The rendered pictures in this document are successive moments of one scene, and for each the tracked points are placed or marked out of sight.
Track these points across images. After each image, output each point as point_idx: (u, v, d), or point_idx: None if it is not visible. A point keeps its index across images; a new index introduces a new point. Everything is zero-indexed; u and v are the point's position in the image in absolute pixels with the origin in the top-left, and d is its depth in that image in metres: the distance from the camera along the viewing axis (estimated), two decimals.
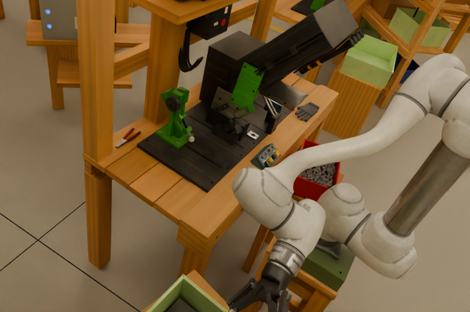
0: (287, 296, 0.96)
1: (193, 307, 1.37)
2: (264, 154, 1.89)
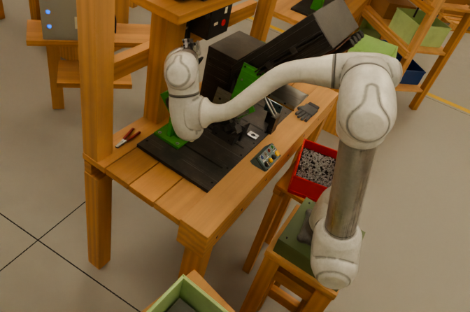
0: (186, 39, 1.42)
1: (193, 307, 1.37)
2: (264, 154, 1.89)
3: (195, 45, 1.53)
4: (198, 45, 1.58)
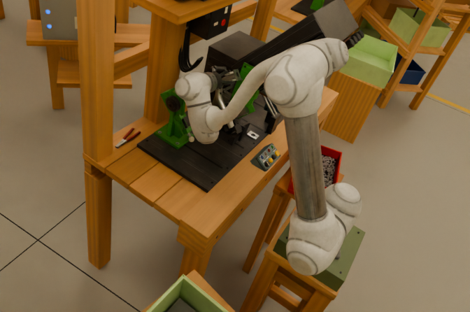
0: (214, 66, 1.76)
1: (193, 307, 1.37)
2: (264, 154, 1.89)
3: (230, 72, 1.84)
4: (237, 73, 1.89)
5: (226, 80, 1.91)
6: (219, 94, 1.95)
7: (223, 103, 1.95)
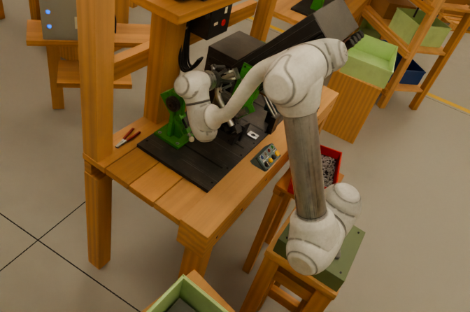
0: (213, 65, 1.77)
1: (193, 307, 1.37)
2: (264, 154, 1.89)
3: (229, 71, 1.84)
4: (236, 71, 1.89)
5: (225, 79, 1.90)
6: (219, 93, 1.95)
7: (222, 101, 1.95)
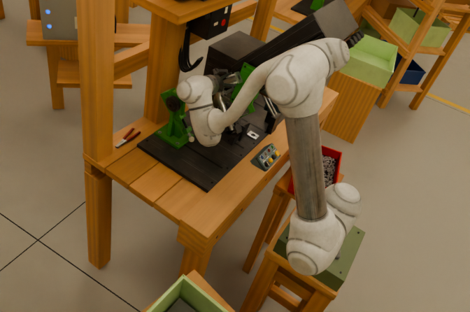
0: (215, 69, 1.77)
1: (193, 307, 1.37)
2: (264, 154, 1.89)
3: (231, 75, 1.85)
4: (238, 75, 1.89)
5: (227, 83, 1.91)
6: (221, 96, 1.95)
7: (224, 105, 1.95)
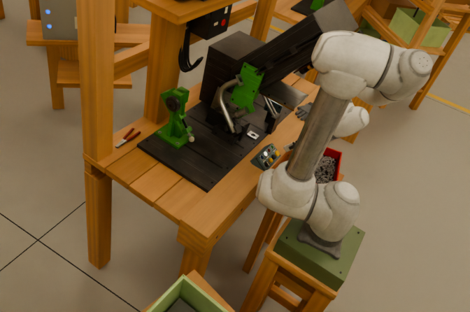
0: None
1: (193, 307, 1.37)
2: (264, 154, 1.89)
3: None
4: (240, 78, 1.89)
5: (229, 85, 1.91)
6: (222, 99, 1.95)
7: (225, 108, 1.95)
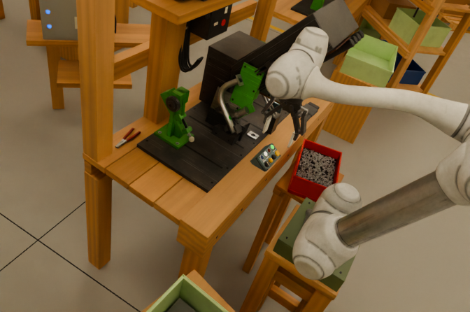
0: (306, 113, 1.33)
1: (193, 307, 1.37)
2: (264, 154, 1.89)
3: (292, 135, 1.39)
4: (240, 78, 1.89)
5: (229, 85, 1.91)
6: (222, 99, 1.95)
7: (225, 108, 1.95)
